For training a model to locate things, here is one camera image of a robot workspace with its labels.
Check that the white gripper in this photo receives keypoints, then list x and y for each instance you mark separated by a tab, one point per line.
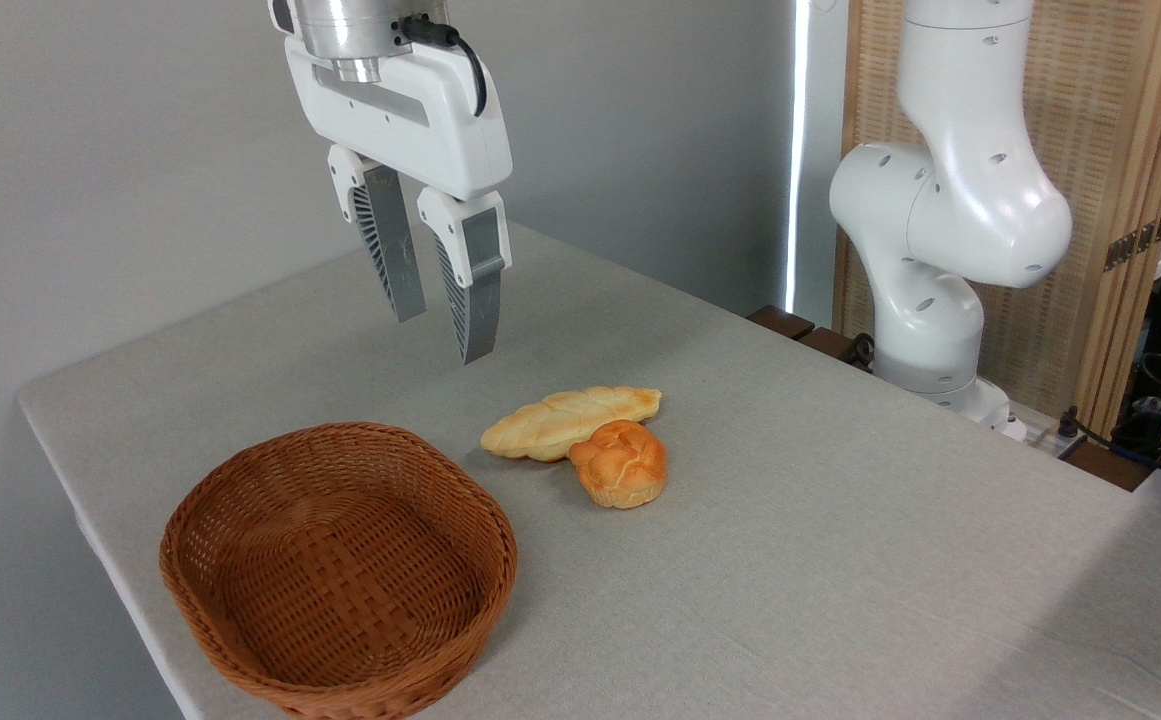
445	130

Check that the round orange bread bun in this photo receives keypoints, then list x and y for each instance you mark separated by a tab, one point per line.
620	465

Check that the long braided bread loaf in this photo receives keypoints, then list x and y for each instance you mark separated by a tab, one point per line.
550	420

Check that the brown wicker basket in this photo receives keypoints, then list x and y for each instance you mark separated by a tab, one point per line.
340	570

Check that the dark wooden block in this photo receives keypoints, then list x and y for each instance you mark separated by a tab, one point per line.
780	321
830	344

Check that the grey tablecloth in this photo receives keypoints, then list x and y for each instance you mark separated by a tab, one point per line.
840	560

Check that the wooden woven folding screen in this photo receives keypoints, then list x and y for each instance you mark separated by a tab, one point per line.
1100	120

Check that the dark wooden board edge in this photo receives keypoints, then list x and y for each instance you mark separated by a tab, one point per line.
1110	467

